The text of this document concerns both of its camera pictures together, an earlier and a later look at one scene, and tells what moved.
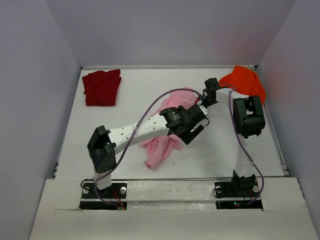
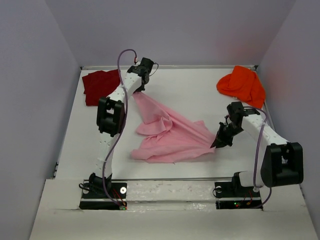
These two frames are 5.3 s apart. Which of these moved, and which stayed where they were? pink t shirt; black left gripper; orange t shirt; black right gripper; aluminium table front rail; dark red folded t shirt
Moved: black left gripper; black right gripper; pink t shirt
Stayed: aluminium table front rail; orange t shirt; dark red folded t shirt
